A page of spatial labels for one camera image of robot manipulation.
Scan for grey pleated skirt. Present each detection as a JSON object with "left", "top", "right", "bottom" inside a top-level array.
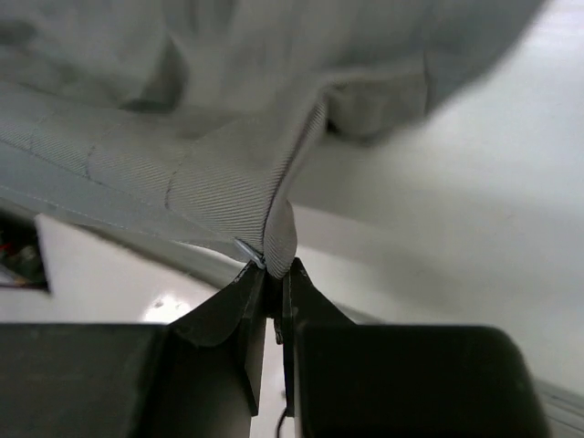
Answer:
[{"left": 1, "top": 1, "right": 542, "bottom": 277}]

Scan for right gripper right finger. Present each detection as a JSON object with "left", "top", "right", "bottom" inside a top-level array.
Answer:
[{"left": 279, "top": 260, "right": 550, "bottom": 438}]

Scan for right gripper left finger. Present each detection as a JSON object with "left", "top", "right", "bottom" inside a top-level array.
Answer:
[{"left": 1, "top": 264, "right": 266, "bottom": 437}]

